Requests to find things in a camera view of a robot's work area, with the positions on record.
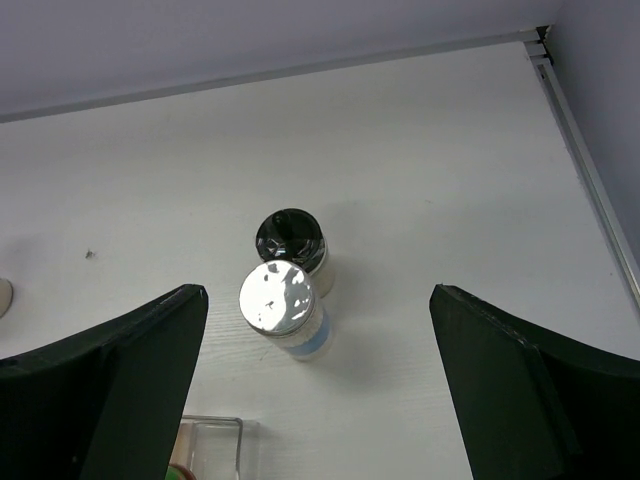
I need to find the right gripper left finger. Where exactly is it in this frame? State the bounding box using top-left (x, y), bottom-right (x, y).
top-left (1, 284), bottom-right (209, 479)

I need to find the clear transparent bin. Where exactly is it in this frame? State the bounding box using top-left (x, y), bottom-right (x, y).
top-left (169, 415), bottom-right (260, 479)

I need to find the silver-cap white jar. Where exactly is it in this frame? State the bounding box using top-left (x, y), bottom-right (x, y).
top-left (239, 260), bottom-right (333, 361)

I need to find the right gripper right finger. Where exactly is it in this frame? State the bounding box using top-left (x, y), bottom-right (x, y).
top-left (429, 285), bottom-right (639, 479)

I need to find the black-cap white bottle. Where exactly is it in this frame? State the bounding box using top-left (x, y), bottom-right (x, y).
top-left (255, 208), bottom-right (335, 297)
top-left (0, 278), bottom-right (14, 317)

